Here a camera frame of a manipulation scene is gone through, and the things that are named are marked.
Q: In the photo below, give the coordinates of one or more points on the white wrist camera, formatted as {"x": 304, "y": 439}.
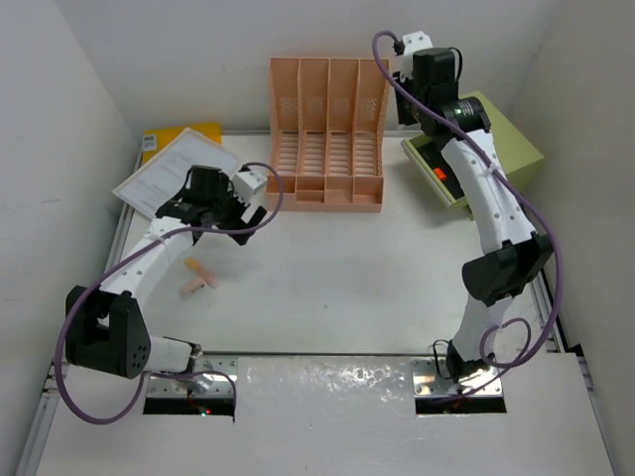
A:
{"x": 414, "y": 42}
{"x": 247, "y": 183}

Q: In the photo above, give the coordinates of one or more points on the metal base plate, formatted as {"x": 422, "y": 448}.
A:
{"x": 431, "y": 380}
{"x": 214, "y": 379}

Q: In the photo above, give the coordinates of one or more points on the yellow capped pink highlighter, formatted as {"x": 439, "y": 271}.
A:
{"x": 203, "y": 274}

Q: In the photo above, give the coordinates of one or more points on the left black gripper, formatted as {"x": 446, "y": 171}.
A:
{"x": 225, "y": 189}

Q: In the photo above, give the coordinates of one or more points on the green drawer cabinet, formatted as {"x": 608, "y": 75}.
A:
{"x": 519, "y": 158}

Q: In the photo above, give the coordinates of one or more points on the clear mesh document pouch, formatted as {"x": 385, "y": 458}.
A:
{"x": 162, "y": 177}

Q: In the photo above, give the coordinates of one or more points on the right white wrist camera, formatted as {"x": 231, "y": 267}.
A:
{"x": 414, "y": 42}

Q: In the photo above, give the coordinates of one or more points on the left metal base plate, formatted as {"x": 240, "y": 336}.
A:
{"x": 214, "y": 379}

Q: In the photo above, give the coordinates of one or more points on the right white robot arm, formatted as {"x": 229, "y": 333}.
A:
{"x": 513, "y": 252}

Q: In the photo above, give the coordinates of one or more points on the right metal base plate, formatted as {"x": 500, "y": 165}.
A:
{"x": 431, "y": 380}

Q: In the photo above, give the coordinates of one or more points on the yellow folder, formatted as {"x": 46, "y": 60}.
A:
{"x": 155, "y": 140}

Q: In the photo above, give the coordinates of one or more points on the pink desktop file organizer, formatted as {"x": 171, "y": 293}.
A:
{"x": 327, "y": 119}

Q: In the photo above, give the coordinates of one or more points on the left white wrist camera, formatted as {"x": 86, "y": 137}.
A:
{"x": 247, "y": 183}

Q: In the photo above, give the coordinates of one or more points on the orange black highlighter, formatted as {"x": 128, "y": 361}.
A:
{"x": 448, "y": 179}

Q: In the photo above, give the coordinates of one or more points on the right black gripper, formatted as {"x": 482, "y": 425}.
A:
{"x": 404, "y": 116}

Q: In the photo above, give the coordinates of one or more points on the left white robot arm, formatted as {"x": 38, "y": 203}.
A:
{"x": 107, "y": 331}

